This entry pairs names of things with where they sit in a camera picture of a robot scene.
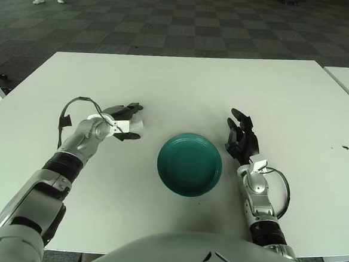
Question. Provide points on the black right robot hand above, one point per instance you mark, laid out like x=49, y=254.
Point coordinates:
x=247, y=142

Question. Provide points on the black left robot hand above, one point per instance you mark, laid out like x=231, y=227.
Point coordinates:
x=120, y=111

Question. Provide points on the white cylindrical cup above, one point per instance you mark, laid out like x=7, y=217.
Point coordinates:
x=136, y=125

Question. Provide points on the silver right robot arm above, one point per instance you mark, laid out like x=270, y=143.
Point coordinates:
x=258, y=188

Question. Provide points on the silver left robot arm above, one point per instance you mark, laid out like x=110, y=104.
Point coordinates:
x=87, y=131

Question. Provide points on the green round plate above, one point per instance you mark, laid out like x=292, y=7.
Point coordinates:
x=188, y=168

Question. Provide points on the black wheeled base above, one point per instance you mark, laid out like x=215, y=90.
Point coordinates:
x=1, y=77

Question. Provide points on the grey robot torso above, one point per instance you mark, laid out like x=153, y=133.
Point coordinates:
x=183, y=257

